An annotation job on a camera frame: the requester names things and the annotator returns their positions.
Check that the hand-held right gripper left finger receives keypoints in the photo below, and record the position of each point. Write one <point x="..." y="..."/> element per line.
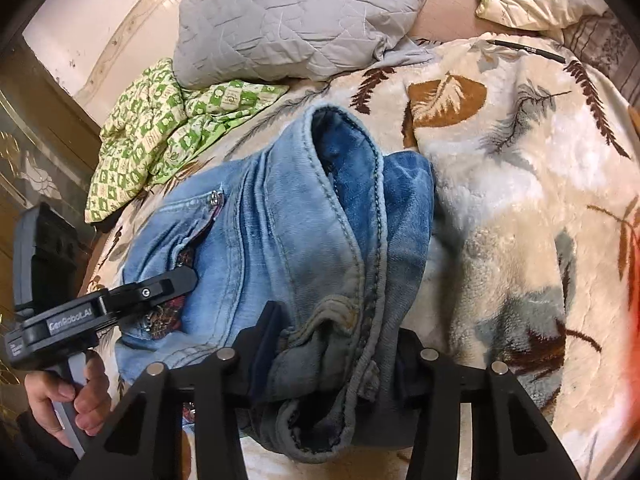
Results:
<point x="265" y="337"/>

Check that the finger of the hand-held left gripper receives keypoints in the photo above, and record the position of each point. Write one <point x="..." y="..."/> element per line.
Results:
<point x="160" y="285"/>

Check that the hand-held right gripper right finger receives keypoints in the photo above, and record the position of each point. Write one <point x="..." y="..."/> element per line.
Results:
<point x="411" y="360"/>

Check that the blue denim pants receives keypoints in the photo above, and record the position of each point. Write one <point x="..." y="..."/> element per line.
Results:
<point x="300" y="220"/>

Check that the person's left forearm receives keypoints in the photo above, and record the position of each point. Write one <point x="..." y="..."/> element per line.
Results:
<point x="30" y="455"/>

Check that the person's left hand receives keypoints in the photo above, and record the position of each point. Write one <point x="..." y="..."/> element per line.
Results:
<point x="92" y="400"/>

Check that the dark wooden cabinet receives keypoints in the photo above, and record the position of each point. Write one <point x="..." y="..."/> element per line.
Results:
<point x="30" y="160"/>

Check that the green checkered cloth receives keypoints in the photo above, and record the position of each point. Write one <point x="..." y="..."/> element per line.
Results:
<point x="165" y="130"/>

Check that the leaf printed fleece blanket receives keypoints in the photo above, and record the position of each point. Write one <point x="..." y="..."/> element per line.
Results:
<point x="500" y="185"/>

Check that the red object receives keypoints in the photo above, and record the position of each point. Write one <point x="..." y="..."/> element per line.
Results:
<point x="631" y="320"/>

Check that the grey quilted pillow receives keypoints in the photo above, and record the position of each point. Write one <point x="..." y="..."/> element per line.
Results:
<point x="300" y="15"/>

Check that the black pen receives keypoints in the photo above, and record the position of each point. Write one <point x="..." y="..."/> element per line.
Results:
<point x="530" y="50"/>

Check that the tan pillow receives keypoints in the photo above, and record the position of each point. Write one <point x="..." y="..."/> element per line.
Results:
<point x="445" y="15"/>

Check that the striped brown bedspread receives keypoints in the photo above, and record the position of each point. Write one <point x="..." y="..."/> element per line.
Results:
<point x="605" y="45"/>

